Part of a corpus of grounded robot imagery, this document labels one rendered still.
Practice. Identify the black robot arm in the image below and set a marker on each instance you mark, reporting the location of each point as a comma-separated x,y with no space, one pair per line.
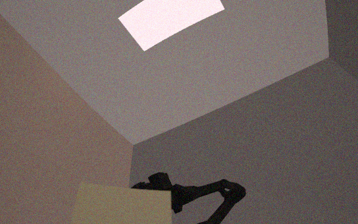
181,195

